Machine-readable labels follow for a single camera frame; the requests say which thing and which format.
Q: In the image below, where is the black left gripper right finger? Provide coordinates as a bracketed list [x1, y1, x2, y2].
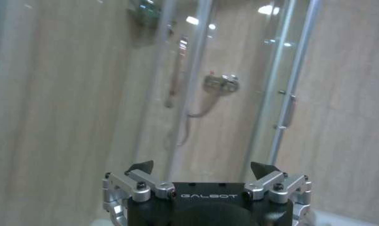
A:
[242, 161, 311, 226]

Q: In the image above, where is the chrome shower door handle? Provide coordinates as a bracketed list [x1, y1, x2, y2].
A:
[277, 94, 297, 129]

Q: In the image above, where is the glass shower enclosure door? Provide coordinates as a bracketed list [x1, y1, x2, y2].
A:
[135, 0, 322, 176]

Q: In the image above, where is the chrome shower mixer valve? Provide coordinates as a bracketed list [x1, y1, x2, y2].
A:
[202, 73, 240, 93]

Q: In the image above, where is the chrome shower riser rail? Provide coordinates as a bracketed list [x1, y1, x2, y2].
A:
[163, 32, 190, 109]

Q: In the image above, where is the grey shower hose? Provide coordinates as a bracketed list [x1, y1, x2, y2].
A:
[164, 91, 223, 148]

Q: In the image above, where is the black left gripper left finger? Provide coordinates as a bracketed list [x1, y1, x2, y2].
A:
[101, 160, 176, 226]

